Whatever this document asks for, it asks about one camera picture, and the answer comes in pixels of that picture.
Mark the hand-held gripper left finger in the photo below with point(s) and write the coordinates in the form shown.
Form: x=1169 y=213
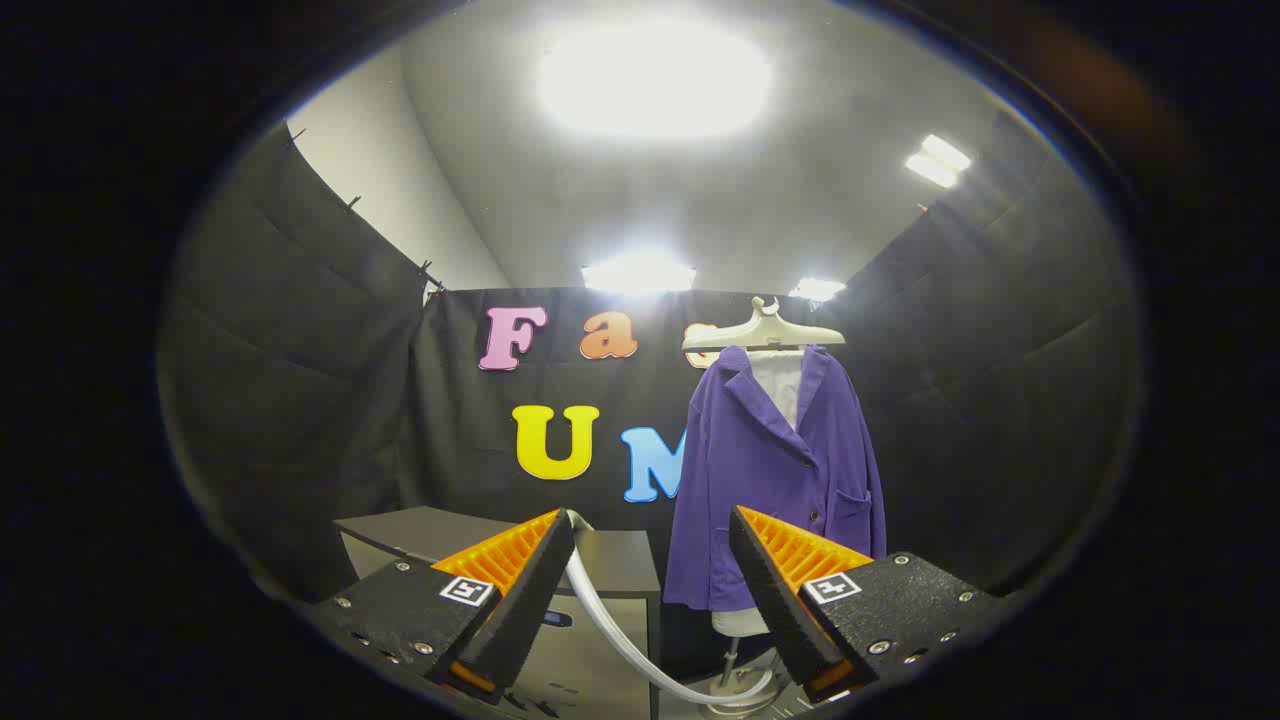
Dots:
x=535 y=585

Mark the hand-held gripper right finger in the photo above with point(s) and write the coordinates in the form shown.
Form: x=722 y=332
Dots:
x=765 y=590

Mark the purple jacket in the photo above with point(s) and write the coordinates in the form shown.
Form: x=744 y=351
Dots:
x=760 y=480

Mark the grey cabinet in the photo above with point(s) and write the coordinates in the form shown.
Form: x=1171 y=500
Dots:
x=620 y=565

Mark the metal stand base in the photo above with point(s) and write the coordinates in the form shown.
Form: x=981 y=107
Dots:
x=735 y=690

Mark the black backdrop cloth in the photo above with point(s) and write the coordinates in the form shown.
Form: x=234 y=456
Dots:
x=1000 y=400
x=600 y=400
x=300 y=400

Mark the white dress form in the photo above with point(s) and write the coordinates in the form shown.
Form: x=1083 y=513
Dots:
x=780 y=385

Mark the white plastic hanger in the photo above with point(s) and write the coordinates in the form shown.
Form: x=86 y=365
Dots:
x=765 y=330

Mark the large ceiling light panel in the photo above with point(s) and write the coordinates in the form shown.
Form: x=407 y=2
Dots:
x=655 y=80

